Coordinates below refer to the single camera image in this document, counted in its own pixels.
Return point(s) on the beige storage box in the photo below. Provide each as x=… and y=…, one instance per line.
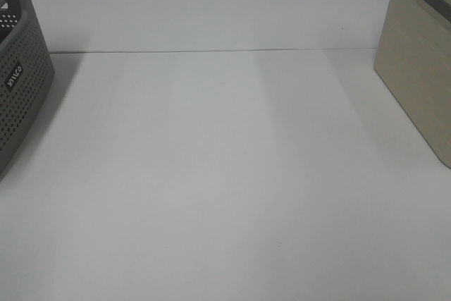
x=413, y=61

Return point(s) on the grey perforated plastic basket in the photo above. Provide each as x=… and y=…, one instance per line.
x=27, y=73

